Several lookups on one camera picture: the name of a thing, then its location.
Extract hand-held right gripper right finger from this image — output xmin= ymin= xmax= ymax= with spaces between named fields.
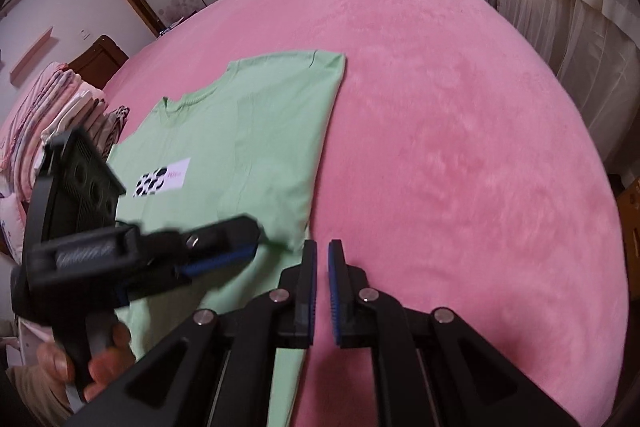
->
xmin=327 ymin=239 xmax=581 ymax=427

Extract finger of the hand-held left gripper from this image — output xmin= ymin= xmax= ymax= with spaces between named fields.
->
xmin=129 ymin=214 xmax=264 ymax=304

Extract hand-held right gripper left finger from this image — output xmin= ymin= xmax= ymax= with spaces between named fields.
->
xmin=65 ymin=239 xmax=319 ymax=427

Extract light green t-shirt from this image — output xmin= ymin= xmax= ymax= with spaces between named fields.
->
xmin=105 ymin=50 xmax=348 ymax=427

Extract person's left forearm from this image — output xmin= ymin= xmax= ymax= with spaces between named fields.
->
xmin=5 ymin=364 xmax=76 ymax=424

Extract person's left hand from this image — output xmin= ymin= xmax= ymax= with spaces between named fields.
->
xmin=37 ymin=323 xmax=138 ymax=403

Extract stack of folded bedding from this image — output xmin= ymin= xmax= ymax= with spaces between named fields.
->
xmin=0 ymin=61 xmax=132 ymax=260

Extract black white patterned cloth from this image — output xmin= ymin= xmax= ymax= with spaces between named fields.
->
xmin=106 ymin=106 xmax=132 ymax=145

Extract dark wooden headboard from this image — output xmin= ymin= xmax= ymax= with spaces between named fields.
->
xmin=67 ymin=35 xmax=130 ymax=90

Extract pink fleece blanket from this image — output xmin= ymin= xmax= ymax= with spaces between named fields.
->
xmin=100 ymin=0 xmax=629 ymax=427

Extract cream sheer curtains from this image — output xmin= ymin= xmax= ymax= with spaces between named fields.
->
xmin=440 ymin=0 xmax=640 ymax=172

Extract pink wall shelf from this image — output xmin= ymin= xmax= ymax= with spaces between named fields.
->
xmin=10 ymin=26 xmax=55 ymax=82

